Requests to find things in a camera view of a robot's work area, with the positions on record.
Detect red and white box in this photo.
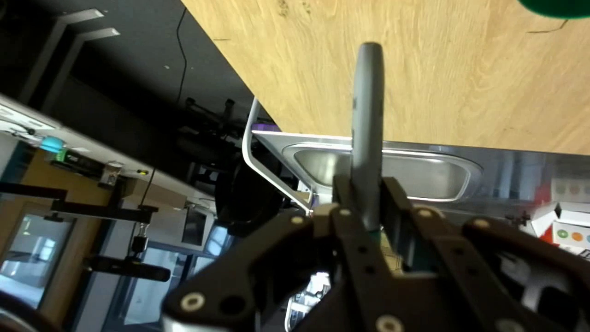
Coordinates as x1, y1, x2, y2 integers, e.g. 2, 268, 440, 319
531, 175, 590, 255

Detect green capped grey marker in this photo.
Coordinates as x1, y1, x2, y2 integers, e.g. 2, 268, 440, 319
348, 41, 387, 234

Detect stainless steel sink counter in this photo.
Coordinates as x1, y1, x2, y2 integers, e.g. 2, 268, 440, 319
249, 127, 590, 247

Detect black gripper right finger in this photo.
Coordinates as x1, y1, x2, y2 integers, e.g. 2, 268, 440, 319
378, 175, 590, 332

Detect green plastic cup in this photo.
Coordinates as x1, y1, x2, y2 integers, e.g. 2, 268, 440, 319
516, 0, 590, 20

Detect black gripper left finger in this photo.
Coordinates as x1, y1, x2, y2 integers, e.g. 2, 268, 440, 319
160, 157, 409, 332

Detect black floor cable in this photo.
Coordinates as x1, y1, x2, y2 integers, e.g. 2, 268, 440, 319
173, 6, 190, 107

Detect white table legs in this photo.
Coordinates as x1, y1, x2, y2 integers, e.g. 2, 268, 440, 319
16, 8, 123, 107

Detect black horizontal stand bar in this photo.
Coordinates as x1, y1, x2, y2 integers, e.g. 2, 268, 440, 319
0, 179, 162, 227

